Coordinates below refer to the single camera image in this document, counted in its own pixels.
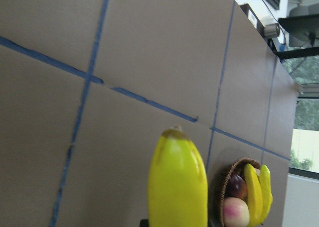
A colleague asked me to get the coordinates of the pink white peach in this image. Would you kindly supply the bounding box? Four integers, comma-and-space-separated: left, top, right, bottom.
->
222, 197, 250, 227

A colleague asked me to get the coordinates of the yellow banana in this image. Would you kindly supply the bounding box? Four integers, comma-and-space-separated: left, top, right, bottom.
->
148, 125, 208, 227
244, 164, 263, 227
259, 164, 273, 224

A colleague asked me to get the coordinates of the brown wicker basket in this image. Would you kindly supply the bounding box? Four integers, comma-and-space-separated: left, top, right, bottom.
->
213, 157, 261, 227

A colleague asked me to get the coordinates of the dark red mango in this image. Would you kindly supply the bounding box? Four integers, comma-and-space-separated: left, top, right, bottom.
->
227, 173, 247, 200

